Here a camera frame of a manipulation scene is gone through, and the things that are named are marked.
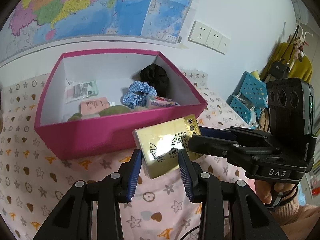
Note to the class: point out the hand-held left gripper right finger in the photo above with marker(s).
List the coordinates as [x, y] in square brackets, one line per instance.
[186, 180]

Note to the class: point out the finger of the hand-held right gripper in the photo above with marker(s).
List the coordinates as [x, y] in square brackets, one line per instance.
[215, 131]
[212, 146]

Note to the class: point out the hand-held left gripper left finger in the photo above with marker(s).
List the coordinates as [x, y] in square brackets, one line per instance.
[133, 177]

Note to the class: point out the yellow tissue pack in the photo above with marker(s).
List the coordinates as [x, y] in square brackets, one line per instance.
[160, 145]

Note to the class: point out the pink cardboard box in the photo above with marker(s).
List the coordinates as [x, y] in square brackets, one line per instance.
[100, 137]

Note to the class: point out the pink floral tissue pack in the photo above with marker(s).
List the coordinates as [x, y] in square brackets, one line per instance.
[162, 102]

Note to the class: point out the olive and white plush toy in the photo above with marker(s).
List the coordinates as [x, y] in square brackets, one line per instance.
[112, 110]

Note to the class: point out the black scrunchie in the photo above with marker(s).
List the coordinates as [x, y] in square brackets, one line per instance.
[155, 77]

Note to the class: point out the pale pink printed pack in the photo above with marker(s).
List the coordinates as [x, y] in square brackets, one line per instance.
[93, 105]

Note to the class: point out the blue checked scrunchie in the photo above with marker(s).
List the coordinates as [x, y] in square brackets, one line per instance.
[135, 92]

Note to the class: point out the green wet wipe pack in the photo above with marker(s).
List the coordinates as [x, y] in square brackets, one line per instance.
[82, 90]

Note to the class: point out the person's right forearm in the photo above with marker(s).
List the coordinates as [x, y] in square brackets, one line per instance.
[300, 217]

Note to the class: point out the person's right hand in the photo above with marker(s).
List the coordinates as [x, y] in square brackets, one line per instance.
[263, 190]

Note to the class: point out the blue perforated plastic rack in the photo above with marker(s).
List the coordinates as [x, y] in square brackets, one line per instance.
[252, 90]

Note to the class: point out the small black bag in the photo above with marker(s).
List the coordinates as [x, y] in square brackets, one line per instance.
[278, 68]

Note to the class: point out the yellow hanging garment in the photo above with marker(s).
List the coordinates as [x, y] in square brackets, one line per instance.
[300, 65]

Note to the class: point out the pale yellow object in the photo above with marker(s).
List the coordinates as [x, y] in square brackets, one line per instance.
[255, 74]

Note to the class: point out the small pink hanging doll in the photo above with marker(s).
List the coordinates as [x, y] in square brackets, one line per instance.
[298, 45]

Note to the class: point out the white coat rack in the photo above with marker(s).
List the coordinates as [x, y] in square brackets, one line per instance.
[307, 33]

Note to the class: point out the pink patterned sheet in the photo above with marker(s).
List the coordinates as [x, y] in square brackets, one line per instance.
[37, 180]

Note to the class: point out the white wall switch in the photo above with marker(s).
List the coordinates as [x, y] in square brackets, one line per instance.
[224, 45]

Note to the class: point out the white wall socket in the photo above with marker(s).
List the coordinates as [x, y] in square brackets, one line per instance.
[214, 39]
[198, 32]

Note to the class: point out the colourful wall map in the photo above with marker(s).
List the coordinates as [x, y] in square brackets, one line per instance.
[100, 5]

